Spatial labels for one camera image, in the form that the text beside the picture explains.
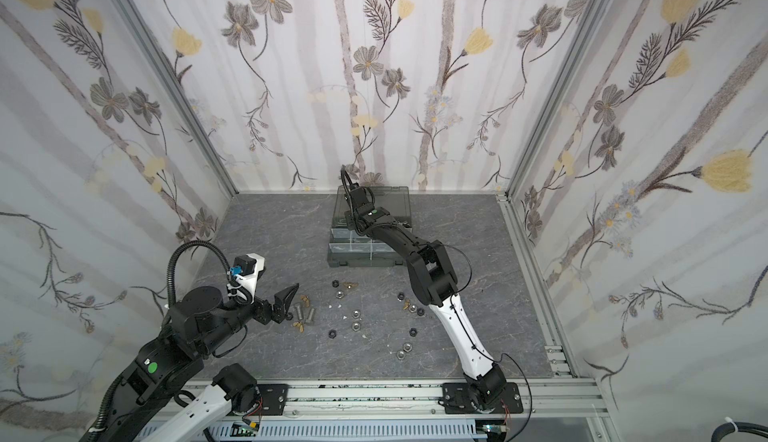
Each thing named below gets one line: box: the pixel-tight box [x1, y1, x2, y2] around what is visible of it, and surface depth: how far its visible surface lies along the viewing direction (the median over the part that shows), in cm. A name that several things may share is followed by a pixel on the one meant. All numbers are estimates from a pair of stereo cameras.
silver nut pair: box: [396, 342, 413, 360], surface depth 83 cm
